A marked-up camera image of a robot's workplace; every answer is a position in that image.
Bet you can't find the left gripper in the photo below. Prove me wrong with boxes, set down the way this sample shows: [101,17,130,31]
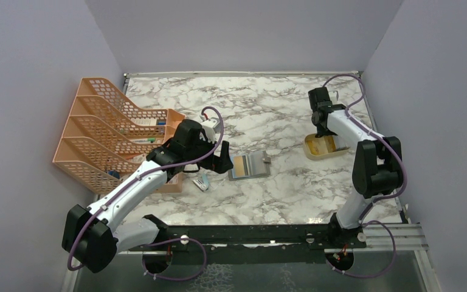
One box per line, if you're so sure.
[185,133,234,174]

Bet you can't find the gold credit card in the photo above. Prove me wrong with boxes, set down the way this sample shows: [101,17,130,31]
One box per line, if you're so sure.
[232,155,247,178]

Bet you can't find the grey card holder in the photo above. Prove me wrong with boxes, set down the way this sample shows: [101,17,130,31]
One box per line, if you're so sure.
[228,151,271,181]

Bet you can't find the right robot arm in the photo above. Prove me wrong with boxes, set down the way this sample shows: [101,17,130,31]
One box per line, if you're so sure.
[308,87,406,248]

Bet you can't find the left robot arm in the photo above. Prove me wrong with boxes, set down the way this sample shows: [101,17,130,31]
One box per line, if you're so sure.
[61,117,233,273]

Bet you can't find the yellow oval card tray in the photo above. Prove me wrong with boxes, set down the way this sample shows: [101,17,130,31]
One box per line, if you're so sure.
[302,134,349,161]

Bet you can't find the small blue white clip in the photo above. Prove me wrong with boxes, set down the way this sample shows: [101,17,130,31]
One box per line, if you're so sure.
[192,174,210,192]

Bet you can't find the orange mesh file organizer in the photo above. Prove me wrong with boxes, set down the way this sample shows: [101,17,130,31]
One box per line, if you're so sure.
[53,77,185,195]

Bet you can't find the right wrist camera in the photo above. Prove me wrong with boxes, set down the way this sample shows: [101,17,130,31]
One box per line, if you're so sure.
[328,91,339,104]

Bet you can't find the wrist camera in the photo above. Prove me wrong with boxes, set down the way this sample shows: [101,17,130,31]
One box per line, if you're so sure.
[328,91,339,104]
[201,117,222,144]

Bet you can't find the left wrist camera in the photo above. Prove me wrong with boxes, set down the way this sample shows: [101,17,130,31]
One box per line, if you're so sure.
[201,117,222,144]

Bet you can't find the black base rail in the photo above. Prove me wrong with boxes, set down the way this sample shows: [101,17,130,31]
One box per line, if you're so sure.
[130,215,367,265]

